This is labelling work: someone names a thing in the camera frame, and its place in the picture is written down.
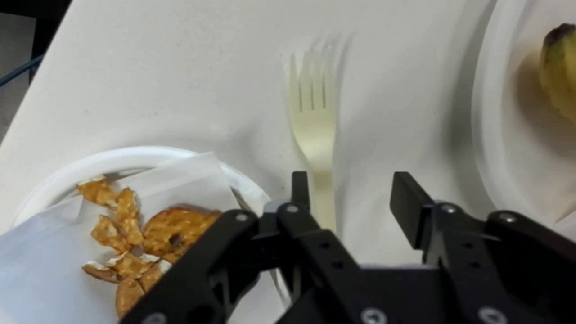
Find yellow banana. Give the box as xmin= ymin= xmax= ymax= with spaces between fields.
xmin=536 ymin=21 xmax=576 ymax=125

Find orange fried food pieces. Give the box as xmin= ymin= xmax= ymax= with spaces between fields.
xmin=75 ymin=176 xmax=224 ymax=318

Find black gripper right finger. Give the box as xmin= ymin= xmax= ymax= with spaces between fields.
xmin=388 ymin=170 xmax=576 ymax=324

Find cream plastic fork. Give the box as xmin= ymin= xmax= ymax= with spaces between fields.
xmin=286 ymin=39 xmax=347 ymax=233

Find white plate with banana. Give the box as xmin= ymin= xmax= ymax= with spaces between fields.
xmin=469 ymin=0 xmax=576 ymax=226

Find white paper plate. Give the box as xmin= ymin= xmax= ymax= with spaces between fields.
xmin=0 ymin=151 xmax=255 ymax=324

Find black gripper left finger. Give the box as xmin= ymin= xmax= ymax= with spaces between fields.
xmin=118 ymin=169 xmax=392 ymax=324

